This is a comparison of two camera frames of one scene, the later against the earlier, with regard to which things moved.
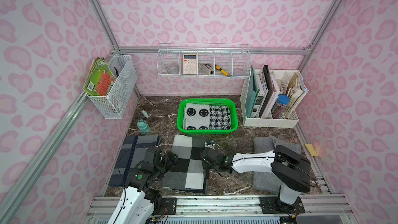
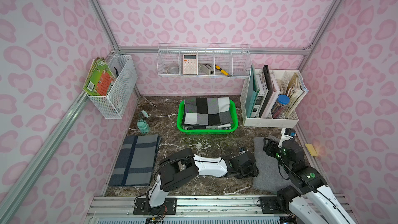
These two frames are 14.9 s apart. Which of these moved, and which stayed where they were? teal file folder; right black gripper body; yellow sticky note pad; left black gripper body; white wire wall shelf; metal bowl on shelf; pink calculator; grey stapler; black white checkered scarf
Moved: left black gripper body; right black gripper body; black white checkered scarf
Stayed: grey stapler; teal file folder; metal bowl on shelf; pink calculator; yellow sticky note pad; white wire wall shelf
